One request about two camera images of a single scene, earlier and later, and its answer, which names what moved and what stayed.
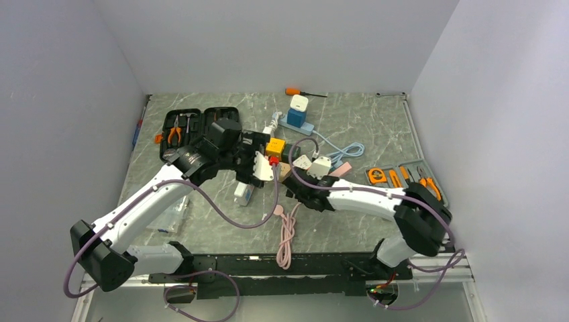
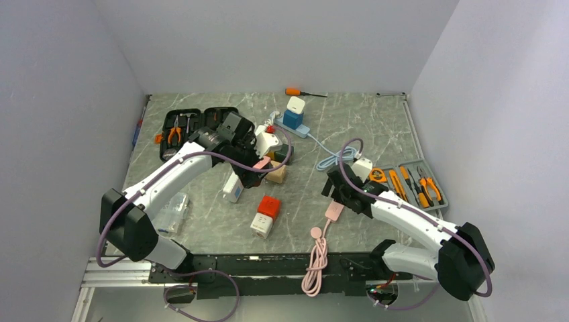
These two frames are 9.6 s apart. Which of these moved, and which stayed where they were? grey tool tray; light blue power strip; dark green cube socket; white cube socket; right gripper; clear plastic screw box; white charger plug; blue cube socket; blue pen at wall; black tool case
Moved: white cube socket; dark green cube socket; blue cube socket; right gripper; light blue power strip
Stayed: blue pen at wall; clear plastic screw box; white charger plug; grey tool tray; black tool case
